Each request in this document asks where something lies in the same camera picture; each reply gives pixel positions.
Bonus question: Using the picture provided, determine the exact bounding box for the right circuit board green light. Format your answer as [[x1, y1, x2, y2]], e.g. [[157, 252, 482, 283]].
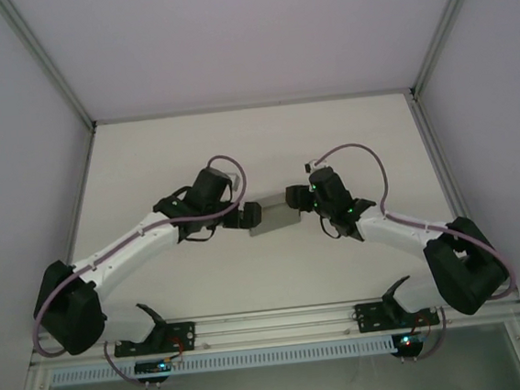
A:
[[391, 330, 431, 358]]

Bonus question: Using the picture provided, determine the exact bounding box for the left gripper thin black cable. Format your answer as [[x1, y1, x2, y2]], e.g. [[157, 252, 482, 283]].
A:
[[182, 221, 222, 246]]

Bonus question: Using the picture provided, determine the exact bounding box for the grey paper box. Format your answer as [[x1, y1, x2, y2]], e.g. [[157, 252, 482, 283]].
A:
[[243, 189, 304, 239]]

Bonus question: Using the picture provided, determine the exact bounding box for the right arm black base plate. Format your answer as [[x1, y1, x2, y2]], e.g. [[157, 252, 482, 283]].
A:
[[352, 295, 441, 336]]

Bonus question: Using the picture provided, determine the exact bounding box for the left aluminium side rail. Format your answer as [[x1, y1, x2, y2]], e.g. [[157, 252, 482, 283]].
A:
[[31, 122, 117, 336]]

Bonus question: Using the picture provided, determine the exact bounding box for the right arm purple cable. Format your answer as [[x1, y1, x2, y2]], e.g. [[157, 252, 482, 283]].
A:
[[310, 128, 520, 370]]

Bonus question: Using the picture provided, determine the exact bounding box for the right aluminium corner post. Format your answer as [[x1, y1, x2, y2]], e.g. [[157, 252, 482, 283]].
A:
[[401, 0, 503, 99]]

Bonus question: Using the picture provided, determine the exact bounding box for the gripper thin black cable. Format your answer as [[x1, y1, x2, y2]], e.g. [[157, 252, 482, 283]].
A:
[[319, 213, 344, 241], [182, 221, 222, 246]]

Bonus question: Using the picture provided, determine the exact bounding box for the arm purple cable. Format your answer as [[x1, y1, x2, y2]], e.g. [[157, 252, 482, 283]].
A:
[[310, 128, 520, 370], [16, 152, 265, 390]]

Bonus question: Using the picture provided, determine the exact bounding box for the slotted pale blue cable duct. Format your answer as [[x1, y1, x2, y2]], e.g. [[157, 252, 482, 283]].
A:
[[50, 334, 395, 385]]

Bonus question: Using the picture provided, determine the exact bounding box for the aluminium side rail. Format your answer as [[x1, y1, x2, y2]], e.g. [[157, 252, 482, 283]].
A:
[[408, 84, 499, 293], [31, 122, 117, 336]]

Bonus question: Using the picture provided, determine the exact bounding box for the red wire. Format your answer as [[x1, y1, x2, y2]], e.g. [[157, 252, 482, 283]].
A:
[[413, 310, 435, 334], [168, 334, 188, 360]]

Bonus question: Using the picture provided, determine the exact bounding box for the circuit board green light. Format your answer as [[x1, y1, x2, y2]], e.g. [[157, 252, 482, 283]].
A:
[[391, 330, 431, 358], [133, 356, 186, 383]]

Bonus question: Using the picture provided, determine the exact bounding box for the left circuit board green light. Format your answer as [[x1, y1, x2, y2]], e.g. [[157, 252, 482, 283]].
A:
[[133, 356, 186, 383]]

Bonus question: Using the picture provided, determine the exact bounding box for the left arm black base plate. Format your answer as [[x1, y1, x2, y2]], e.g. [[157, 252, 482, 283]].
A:
[[111, 319, 198, 359]]

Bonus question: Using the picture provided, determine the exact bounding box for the right gripper thin black cable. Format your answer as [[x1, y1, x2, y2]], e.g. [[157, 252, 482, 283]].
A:
[[319, 213, 344, 241]]

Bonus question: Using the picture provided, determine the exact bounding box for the left aluminium corner post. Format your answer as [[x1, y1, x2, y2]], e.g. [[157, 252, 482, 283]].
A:
[[0, 0, 99, 139]]

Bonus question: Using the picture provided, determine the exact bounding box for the right red wire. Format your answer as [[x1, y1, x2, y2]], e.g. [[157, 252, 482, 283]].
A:
[[413, 310, 435, 334]]

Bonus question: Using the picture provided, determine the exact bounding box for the left red wire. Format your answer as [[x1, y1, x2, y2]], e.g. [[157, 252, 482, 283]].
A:
[[168, 334, 188, 360]]

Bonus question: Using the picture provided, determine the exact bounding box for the aluminium cross rail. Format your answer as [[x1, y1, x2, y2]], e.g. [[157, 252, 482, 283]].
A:
[[28, 284, 520, 369]]

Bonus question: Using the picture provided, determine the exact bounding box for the aluminium corner post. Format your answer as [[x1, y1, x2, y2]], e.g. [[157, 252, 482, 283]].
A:
[[401, 0, 503, 99], [0, 0, 99, 139]]

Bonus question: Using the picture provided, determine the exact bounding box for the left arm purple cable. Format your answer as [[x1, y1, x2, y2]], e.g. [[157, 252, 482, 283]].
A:
[[16, 152, 265, 390]]

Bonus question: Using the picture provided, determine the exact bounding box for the right aluminium side rail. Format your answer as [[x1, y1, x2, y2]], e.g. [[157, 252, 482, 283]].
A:
[[408, 84, 499, 293]]

